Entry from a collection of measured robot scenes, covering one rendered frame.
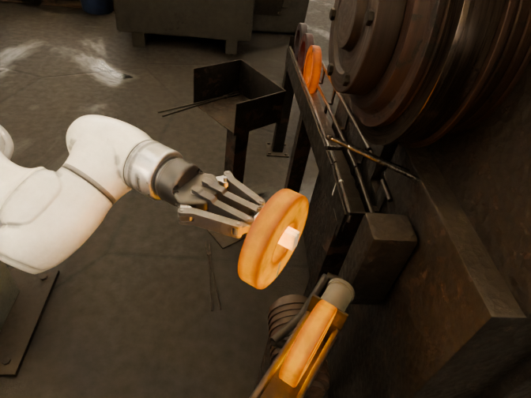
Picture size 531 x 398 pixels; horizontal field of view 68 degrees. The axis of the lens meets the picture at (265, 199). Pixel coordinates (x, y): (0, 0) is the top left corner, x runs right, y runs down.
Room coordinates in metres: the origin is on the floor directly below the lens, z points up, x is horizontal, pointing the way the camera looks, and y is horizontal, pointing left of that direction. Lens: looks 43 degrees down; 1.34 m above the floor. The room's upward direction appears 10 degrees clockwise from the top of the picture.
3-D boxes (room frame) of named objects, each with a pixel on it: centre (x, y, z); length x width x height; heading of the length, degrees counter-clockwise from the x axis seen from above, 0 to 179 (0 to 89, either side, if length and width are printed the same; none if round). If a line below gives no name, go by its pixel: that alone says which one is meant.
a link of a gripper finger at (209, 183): (0.44, 0.05, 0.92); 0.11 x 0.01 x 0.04; 66
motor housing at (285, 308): (0.46, -0.13, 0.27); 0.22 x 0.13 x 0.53; 10
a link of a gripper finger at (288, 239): (0.39, -0.02, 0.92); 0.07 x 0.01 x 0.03; 65
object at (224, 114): (1.25, 0.16, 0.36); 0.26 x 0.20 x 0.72; 45
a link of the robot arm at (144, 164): (0.49, 0.19, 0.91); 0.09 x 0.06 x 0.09; 155
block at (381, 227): (0.58, -0.26, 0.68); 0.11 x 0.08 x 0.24; 100
